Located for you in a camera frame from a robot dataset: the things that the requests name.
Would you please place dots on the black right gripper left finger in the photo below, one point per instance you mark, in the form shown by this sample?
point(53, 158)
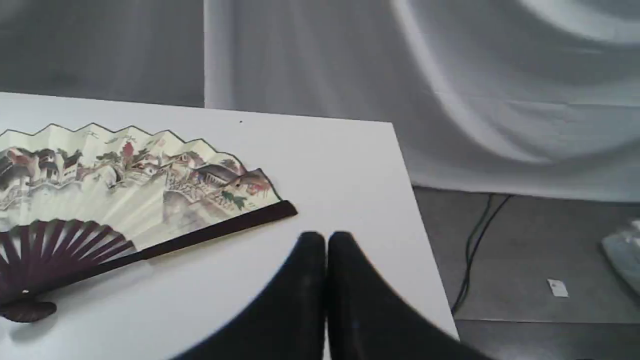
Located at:
point(286, 321)

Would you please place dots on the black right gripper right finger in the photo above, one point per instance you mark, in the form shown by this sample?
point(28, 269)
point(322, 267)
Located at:
point(367, 320)

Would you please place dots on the painted paper folding fan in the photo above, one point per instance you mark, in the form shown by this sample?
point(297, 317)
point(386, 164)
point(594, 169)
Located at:
point(76, 204)

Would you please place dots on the white paper scrap on floor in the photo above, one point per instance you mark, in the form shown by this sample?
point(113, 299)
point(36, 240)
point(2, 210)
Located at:
point(558, 288)

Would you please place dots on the white backdrop curtain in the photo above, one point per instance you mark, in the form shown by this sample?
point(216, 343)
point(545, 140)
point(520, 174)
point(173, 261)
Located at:
point(532, 97)

